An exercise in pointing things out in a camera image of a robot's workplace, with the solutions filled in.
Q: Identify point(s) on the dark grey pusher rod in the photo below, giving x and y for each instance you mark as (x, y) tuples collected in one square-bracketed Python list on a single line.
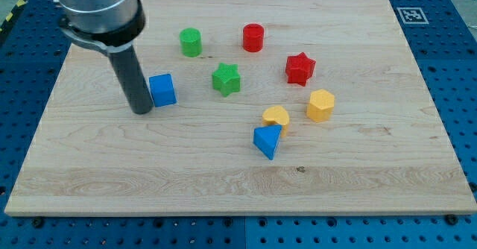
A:
[(131, 79)]

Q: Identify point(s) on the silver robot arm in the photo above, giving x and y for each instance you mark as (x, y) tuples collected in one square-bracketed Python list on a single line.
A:
[(110, 27)]

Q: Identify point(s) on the blue triangle block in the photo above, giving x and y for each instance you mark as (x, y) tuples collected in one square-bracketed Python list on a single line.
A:
[(266, 139)]

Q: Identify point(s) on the blue cube block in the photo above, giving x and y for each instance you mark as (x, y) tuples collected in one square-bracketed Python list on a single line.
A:
[(162, 90)]

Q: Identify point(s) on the green cylinder block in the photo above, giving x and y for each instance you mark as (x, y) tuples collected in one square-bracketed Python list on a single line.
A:
[(190, 41)]

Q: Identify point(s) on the green star block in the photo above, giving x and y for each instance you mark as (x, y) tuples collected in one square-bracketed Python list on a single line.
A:
[(226, 79)]

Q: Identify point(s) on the red cylinder block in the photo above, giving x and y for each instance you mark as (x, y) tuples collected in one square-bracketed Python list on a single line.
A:
[(253, 37)]

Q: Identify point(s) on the wooden board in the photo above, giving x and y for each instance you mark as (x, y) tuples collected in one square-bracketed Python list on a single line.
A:
[(384, 150)]

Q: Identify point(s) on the yellow heart block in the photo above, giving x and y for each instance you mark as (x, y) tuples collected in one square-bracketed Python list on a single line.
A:
[(277, 115)]

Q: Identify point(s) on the red star block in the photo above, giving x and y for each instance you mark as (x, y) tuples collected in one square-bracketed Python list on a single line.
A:
[(299, 68)]

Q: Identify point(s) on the yellow hexagon block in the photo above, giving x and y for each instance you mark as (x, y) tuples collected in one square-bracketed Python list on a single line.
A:
[(320, 105)]

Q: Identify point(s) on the white fiducial marker tag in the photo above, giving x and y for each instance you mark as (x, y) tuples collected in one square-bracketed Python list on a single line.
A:
[(412, 15)]

